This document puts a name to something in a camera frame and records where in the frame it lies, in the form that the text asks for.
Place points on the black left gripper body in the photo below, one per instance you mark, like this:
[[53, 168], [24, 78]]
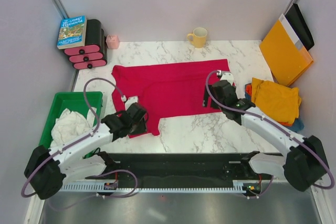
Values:
[[139, 127]]

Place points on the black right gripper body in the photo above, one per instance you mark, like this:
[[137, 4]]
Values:
[[211, 90]]

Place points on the crimson red t-shirt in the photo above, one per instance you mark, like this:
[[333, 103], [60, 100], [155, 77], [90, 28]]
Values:
[[168, 90]]

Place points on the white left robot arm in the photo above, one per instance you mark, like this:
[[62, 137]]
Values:
[[48, 169]]

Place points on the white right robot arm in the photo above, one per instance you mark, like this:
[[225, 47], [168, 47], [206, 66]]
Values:
[[302, 160]]

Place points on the folded mustard yellow t-shirt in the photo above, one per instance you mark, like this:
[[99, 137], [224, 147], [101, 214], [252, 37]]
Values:
[[279, 102]]

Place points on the green plastic tray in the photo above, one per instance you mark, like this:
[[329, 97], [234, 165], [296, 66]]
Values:
[[74, 101]]

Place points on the yellow ceramic mug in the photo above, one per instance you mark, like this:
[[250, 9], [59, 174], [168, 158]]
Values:
[[198, 37]]

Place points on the white crumpled t-shirt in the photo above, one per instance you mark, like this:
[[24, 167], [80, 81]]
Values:
[[70, 125]]

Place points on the orange padded envelope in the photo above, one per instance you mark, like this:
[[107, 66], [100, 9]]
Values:
[[284, 53]]

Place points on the black pink drawer organizer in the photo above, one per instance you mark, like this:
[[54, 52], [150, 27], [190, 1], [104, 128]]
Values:
[[94, 53]]

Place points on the small pink box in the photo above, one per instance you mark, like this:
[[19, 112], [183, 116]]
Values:
[[112, 41]]

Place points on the folded blue t-shirt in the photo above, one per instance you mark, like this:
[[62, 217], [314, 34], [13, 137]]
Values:
[[297, 125]]

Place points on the blue treehouse paperback book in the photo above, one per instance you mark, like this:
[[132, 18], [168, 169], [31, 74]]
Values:
[[72, 32]]

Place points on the black folder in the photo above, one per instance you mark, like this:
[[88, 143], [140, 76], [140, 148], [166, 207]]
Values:
[[298, 23]]

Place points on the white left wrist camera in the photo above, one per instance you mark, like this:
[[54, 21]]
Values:
[[129, 101]]

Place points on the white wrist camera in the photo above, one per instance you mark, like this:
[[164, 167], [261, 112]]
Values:
[[225, 75], [129, 101]]

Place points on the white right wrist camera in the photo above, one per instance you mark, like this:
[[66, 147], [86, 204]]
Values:
[[225, 75]]

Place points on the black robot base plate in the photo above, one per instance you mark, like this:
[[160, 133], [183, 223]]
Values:
[[177, 171]]

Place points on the white slotted cable duct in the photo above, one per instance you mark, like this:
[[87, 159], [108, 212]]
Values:
[[95, 186]]

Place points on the aluminium frame rail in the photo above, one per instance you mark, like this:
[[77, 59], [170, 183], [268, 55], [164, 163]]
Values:
[[34, 210]]

